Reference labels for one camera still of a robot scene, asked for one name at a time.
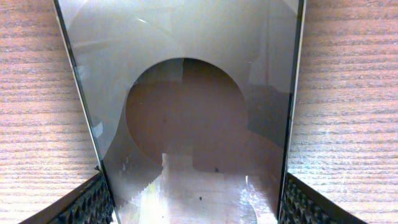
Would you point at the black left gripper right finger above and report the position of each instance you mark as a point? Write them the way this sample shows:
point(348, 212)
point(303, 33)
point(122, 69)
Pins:
point(301, 204)

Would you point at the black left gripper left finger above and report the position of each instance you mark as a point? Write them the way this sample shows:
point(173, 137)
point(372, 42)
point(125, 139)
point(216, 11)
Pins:
point(88, 203)

